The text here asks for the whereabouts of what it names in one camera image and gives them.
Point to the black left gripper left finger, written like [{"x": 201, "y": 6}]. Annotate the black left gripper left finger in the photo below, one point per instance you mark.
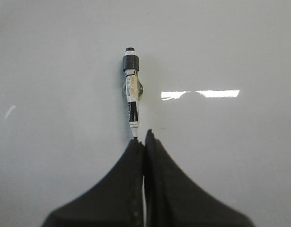
[{"x": 115, "y": 201}]

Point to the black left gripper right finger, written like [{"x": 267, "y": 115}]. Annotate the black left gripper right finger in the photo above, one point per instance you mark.
[{"x": 174, "y": 200}]

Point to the white black whiteboard marker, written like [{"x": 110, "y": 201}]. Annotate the white black whiteboard marker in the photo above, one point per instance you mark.
[{"x": 132, "y": 88}]

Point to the white whiteboard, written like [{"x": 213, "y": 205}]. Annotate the white whiteboard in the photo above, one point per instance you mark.
[{"x": 217, "y": 93}]

